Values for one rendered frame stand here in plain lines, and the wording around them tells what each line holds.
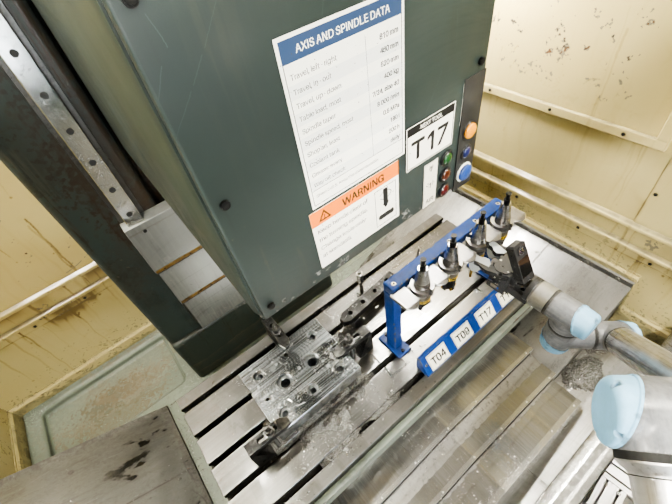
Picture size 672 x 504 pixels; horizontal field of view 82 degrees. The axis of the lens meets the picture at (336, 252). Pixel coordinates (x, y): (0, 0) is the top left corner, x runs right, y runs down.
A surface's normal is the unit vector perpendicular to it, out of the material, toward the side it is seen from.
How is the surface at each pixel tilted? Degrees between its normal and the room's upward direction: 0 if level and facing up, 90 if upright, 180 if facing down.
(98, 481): 24
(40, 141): 90
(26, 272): 90
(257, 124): 90
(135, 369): 0
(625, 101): 90
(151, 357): 0
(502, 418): 8
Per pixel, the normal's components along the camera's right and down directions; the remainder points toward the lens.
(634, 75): -0.78, 0.53
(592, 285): -0.44, -0.38
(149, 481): 0.20, -0.82
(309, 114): 0.62, 0.53
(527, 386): -0.03, -0.73
